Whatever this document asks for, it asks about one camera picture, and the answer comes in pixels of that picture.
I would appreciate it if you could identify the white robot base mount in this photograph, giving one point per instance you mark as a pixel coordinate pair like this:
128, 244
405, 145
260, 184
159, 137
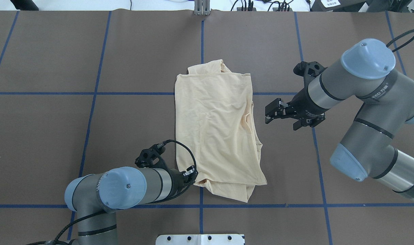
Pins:
200, 239

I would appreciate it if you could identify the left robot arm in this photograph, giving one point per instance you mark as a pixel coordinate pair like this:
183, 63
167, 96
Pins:
97, 197

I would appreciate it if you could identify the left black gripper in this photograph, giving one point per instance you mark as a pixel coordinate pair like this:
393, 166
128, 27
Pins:
176, 179

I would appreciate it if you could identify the grey aluminium frame post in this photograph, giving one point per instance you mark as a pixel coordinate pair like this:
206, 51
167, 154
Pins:
202, 7

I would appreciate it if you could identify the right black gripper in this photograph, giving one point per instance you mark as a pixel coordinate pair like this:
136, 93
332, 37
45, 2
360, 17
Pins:
306, 106

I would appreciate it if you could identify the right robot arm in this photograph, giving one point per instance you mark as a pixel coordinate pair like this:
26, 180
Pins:
366, 71

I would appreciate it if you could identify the cream printed t-shirt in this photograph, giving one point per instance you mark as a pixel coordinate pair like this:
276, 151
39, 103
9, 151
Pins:
214, 119

